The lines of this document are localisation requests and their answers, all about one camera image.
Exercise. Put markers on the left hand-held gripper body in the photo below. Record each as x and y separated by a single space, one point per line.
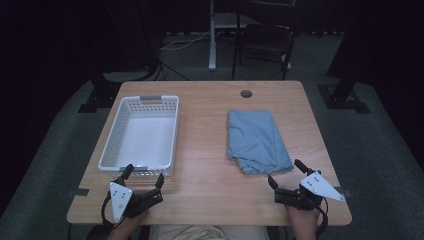
119 200

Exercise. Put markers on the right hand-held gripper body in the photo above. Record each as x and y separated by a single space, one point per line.
320 187

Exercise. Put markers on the white plastic basket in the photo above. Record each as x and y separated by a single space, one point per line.
146 143

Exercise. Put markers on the blue cloth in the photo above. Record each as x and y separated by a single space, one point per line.
256 140

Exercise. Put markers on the person's left hand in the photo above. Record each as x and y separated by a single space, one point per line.
128 225

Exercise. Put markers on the person's right hand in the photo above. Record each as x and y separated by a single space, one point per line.
301 220

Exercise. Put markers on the grey tape piece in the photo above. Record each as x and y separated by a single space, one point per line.
346 192
79 192

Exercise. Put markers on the person's beige pants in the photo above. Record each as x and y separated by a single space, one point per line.
200 233

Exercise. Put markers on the black stand base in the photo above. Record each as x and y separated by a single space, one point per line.
343 98
101 95

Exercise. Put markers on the black folding chair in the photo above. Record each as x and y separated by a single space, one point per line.
265 38

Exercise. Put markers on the white desk frame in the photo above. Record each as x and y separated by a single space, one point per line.
212 40

